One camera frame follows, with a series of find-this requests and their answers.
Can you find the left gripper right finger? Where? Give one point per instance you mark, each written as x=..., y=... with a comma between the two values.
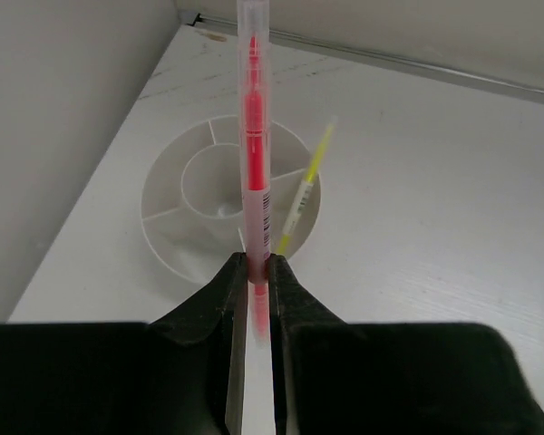
x=291, y=306

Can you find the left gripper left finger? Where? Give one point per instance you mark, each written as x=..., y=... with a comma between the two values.
x=197, y=358

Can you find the yellow clear pen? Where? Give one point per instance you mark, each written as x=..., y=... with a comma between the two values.
x=305, y=188

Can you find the pink clear pen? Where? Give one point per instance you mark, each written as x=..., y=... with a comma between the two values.
x=255, y=150

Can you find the white round divided container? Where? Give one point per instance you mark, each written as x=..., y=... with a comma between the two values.
x=191, y=204

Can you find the aluminium frame rail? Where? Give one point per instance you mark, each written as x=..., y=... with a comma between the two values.
x=495, y=46

